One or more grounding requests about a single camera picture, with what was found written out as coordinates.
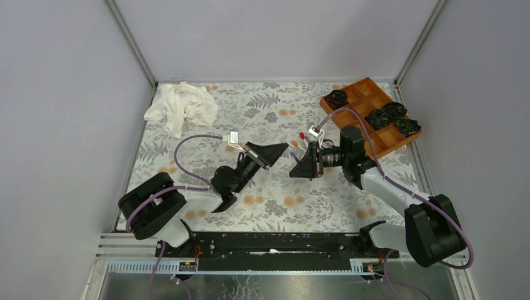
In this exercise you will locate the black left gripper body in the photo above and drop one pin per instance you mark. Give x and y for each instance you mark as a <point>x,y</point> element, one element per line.
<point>257,159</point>

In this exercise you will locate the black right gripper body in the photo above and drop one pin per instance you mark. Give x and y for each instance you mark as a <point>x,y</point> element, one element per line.
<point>320,152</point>

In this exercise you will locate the black pen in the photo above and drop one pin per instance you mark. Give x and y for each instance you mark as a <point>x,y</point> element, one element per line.
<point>294,157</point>

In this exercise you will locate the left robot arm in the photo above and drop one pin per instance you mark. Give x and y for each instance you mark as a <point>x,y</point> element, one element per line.
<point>151,209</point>

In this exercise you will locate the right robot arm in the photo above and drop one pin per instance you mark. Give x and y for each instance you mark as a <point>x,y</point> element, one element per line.
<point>431,231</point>

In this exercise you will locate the floral patterned mat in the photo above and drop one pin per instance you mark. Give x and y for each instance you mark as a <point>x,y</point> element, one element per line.
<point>262,113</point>

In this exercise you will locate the orange compartment tray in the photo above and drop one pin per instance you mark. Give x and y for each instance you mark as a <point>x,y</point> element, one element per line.
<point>383,122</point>

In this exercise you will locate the white crumpled cloth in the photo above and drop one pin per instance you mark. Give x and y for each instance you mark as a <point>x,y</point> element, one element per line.
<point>181,103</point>

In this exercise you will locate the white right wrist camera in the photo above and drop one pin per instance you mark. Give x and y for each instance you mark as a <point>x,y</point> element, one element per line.
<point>318,133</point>

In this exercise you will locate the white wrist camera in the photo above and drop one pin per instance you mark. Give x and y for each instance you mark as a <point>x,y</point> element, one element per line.
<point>318,133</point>
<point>232,139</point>

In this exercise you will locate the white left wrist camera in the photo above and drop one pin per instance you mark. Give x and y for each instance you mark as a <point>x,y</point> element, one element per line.
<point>232,139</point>

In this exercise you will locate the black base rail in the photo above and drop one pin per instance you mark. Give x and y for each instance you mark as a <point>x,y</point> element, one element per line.
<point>273,251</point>

